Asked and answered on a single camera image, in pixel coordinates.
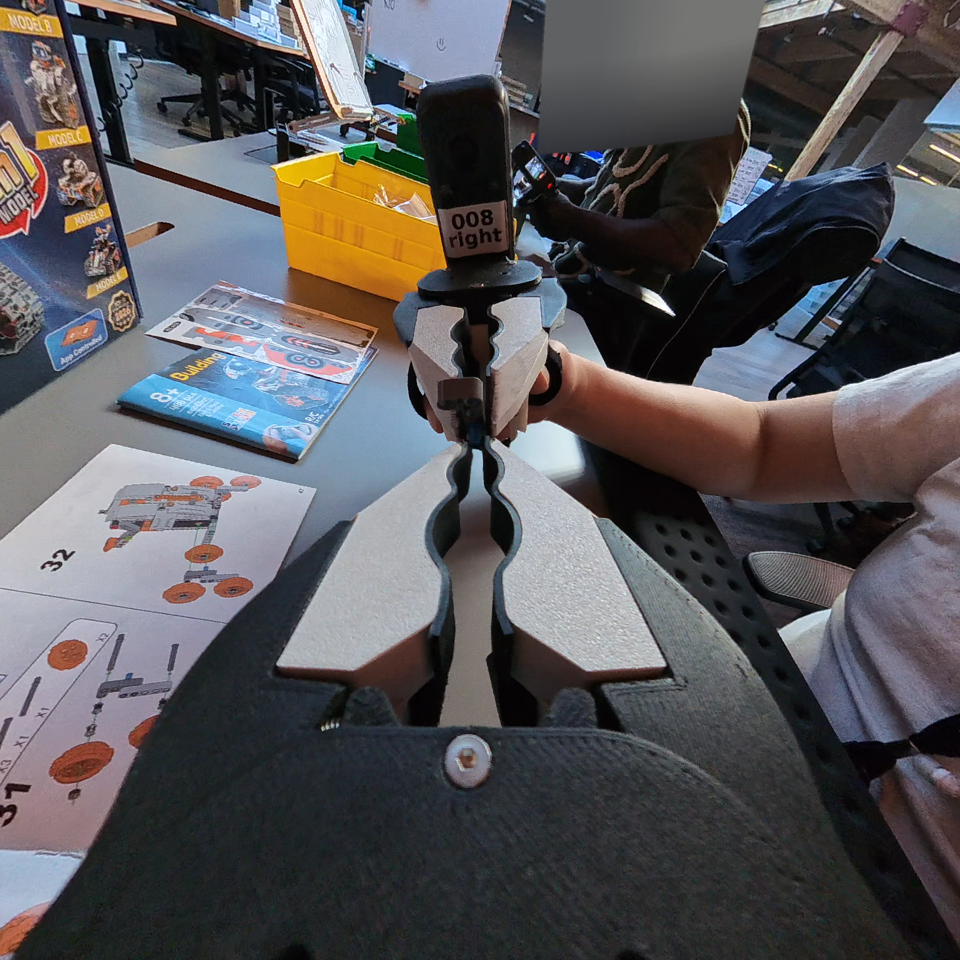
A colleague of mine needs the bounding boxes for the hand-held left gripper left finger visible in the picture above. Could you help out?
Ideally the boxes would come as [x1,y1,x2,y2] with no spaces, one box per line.
[276,442,472,727]

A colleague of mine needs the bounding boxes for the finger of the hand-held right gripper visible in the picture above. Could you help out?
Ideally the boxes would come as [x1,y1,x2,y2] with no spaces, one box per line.
[409,303,481,442]
[486,297,552,445]

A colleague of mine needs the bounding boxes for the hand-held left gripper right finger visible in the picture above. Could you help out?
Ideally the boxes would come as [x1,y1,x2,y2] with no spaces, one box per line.
[482,437,669,727]

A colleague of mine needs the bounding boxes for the grey office desk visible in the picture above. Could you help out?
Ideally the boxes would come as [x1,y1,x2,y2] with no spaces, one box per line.
[131,123,406,219]

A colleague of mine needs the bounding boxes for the person's right hand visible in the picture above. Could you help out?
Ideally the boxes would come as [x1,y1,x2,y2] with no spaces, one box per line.
[512,345,603,447]

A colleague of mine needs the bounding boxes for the clear plastic parts bags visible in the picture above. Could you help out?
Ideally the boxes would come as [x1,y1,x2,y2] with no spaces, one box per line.
[371,182,438,224]

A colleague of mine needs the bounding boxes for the black perforated panel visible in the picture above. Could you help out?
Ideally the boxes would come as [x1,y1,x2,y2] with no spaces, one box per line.
[600,450,901,864]

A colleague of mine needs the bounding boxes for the whiteboard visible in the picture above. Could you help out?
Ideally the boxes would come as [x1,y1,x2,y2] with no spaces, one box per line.
[367,0,513,84]

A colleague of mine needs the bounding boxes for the open white instruction booklet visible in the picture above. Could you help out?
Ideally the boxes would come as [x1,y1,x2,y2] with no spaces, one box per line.
[0,444,318,960]

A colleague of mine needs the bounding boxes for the yellow plastic bin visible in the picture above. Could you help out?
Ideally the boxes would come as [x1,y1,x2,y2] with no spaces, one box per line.
[271,150,519,301]

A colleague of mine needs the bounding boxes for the wooden easel with sheet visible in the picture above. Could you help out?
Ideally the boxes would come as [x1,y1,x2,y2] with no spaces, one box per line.
[291,0,374,120]

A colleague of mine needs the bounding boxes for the printed sticker sheet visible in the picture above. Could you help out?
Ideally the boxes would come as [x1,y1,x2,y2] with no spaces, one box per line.
[146,281,378,385]

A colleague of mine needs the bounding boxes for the grey chair armrest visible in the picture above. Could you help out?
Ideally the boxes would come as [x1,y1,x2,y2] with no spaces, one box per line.
[746,551,856,612]

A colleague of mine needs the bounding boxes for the blue cover manual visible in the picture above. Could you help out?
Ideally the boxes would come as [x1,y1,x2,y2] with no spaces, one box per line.
[116,346,378,461]

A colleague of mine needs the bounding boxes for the dark blue jacket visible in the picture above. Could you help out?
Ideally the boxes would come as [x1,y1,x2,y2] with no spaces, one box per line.
[708,161,897,286]

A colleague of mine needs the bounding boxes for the person's white shirt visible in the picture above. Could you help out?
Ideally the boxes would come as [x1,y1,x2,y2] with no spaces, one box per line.
[780,352,960,946]

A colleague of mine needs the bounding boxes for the blue robot kit box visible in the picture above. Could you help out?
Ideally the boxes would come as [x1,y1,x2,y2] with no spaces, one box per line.
[0,0,142,414]

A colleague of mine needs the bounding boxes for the black office chair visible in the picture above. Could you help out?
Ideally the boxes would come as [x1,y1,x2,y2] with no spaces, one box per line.
[768,238,960,406]

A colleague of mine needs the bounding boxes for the black shoulder strap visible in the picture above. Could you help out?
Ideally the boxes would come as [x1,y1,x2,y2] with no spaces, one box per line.
[840,720,960,781]

